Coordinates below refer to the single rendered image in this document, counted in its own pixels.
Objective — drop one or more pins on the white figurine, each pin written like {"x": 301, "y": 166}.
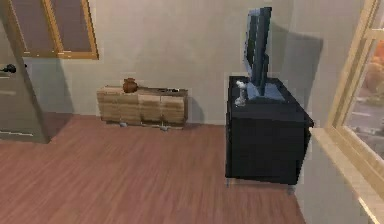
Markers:
{"x": 241, "y": 93}

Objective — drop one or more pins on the grey room door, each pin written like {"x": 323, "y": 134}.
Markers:
{"x": 16, "y": 100}

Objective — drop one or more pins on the pale wooden framed window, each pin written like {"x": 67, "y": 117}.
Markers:
{"x": 363, "y": 100}

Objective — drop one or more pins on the black television stand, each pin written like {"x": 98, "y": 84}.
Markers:
{"x": 266, "y": 140}

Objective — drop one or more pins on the light wooden sideboard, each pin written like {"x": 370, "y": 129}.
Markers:
{"x": 143, "y": 106}

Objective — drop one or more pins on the brown clay pot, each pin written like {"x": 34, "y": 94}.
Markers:
{"x": 129, "y": 85}

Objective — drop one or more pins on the black television set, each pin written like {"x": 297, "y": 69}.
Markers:
{"x": 260, "y": 53}

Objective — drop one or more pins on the black remote control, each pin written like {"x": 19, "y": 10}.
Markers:
{"x": 172, "y": 89}

